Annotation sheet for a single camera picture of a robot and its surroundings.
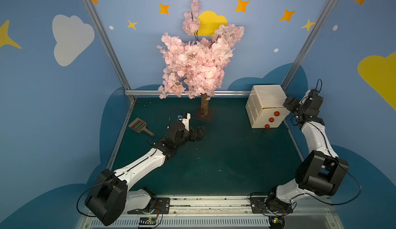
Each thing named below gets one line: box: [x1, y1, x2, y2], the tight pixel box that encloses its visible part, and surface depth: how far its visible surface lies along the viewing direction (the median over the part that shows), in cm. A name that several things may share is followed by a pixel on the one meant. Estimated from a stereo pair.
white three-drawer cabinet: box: [245, 84, 291, 129], surface depth 97 cm
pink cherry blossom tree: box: [157, 0, 245, 123], surface depth 67 cm
